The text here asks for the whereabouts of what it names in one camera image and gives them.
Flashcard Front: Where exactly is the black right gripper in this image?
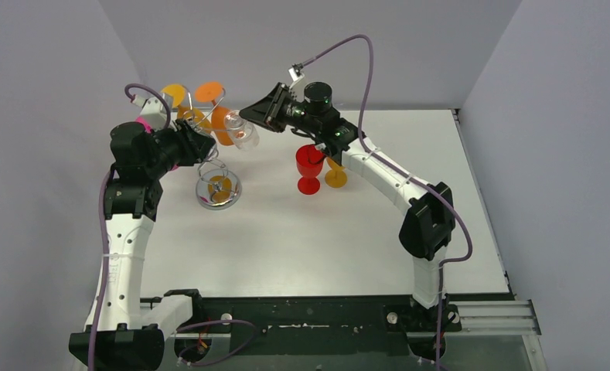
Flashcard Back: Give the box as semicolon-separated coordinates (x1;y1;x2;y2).
242;83;322;134

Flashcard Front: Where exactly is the clear wine glass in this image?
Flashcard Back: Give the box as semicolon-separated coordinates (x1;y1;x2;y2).
223;111;260;151

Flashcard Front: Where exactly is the red wine glass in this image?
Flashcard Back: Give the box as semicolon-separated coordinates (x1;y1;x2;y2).
295;145;325;196

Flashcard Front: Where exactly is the yellow wine glass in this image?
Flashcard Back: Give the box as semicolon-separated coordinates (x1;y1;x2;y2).
325;158;348;189
160;83;212;134

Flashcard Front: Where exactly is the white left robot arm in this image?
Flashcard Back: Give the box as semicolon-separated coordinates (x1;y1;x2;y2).
69;119;216;370

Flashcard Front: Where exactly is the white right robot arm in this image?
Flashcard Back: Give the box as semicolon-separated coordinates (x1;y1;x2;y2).
240;82;455;332

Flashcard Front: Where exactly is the chrome wine glass rack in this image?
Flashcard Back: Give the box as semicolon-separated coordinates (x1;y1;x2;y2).
191;92;242;211

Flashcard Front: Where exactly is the orange wine glass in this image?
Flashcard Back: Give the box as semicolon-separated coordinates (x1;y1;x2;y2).
195;81;234;146

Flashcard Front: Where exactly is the pink wine glass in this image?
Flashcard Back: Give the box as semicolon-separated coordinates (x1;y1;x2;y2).
135;117;152;134

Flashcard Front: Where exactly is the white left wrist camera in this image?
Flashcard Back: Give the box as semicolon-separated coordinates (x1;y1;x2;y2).
131;94;172;131

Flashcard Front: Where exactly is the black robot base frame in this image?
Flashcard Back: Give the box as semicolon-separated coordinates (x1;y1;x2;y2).
170;294;462;366

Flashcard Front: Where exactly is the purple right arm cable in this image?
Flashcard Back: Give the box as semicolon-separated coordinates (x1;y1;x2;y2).
291;34;474;371

